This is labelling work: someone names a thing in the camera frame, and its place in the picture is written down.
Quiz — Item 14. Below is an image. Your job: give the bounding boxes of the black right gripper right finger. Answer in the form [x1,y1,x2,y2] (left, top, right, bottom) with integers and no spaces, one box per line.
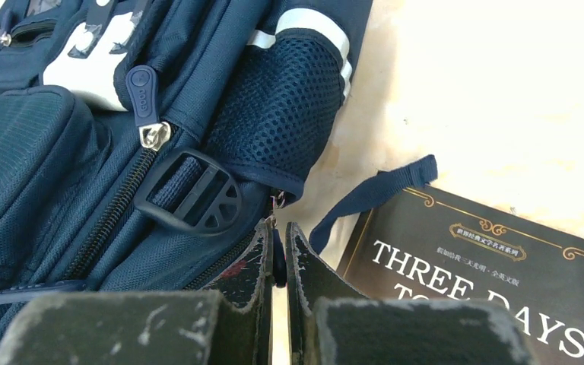
[285,223,536,364]

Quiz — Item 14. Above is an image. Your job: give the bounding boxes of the Three Days To See book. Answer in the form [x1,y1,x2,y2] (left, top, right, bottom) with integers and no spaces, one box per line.
[338,186,584,364]

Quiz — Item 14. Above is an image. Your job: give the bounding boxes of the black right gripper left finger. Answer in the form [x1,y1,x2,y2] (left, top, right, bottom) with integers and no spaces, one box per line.
[0,223,273,364]

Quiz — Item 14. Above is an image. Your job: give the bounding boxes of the navy blue student backpack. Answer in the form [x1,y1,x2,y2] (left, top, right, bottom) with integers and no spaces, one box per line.
[0,1,372,342]

